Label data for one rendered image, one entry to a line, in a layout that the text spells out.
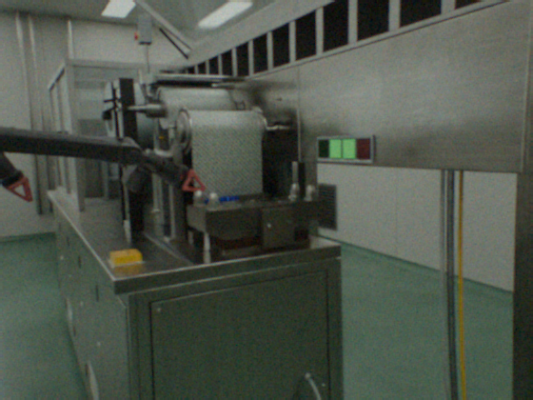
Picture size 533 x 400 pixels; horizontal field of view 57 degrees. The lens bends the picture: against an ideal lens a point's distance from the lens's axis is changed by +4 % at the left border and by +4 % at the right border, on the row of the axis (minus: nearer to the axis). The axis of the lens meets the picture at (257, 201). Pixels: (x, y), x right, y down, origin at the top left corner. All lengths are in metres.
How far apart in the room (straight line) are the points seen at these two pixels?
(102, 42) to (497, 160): 6.51
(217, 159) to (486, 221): 2.86
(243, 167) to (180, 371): 0.64
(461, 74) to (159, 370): 0.97
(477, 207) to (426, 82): 3.01
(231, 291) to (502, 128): 0.75
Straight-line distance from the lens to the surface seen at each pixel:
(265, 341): 1.41
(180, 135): 1.51
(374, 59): 1.26
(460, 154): 1.06
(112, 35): 7.24
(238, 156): 1.54
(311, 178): 1.84
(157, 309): 1.26
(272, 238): 1.38
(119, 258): 1.33
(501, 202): 3.97
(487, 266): 4.12
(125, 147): 1.37
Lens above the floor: 1.22
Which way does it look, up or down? 7 degrees down
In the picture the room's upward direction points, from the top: 2 degrees counter-clockwise
